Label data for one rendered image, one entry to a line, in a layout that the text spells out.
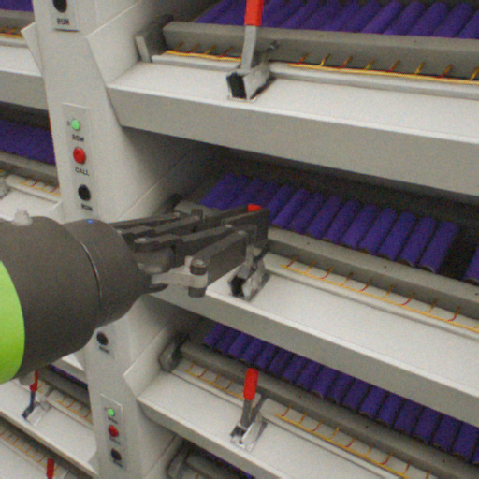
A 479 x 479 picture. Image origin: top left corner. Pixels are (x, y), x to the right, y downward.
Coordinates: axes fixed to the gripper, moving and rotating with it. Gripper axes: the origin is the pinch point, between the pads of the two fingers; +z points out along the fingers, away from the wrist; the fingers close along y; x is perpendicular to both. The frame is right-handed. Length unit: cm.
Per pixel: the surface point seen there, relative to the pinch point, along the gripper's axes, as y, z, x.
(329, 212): 3.6, 12.1, 0.2
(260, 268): 0.9, 3.6, -4.8
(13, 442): -60, 16, -63
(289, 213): -0.5, 10.7, -0.6
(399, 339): 15.8, 3.3, -7.0
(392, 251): 11.8, 9.5, -1.3
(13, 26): -38.9, 3.9, 16.1
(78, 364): -27.4, 4.4, -27.4
